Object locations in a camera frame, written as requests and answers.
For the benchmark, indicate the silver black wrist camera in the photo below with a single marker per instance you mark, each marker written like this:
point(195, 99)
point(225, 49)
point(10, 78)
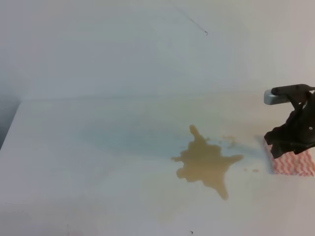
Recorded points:
point(283, 94)

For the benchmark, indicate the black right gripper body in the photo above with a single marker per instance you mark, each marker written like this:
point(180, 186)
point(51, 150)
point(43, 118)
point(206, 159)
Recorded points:
point(301, 122)

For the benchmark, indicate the pink white striped rag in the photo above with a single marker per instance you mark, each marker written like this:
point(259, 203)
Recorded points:
point(302, 164)

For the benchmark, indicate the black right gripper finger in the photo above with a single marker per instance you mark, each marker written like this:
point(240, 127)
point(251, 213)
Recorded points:
point(277, 135)
point(278, 149)

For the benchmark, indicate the brown coffee stain puddle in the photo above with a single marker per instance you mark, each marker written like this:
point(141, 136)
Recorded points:
point(204, 162)

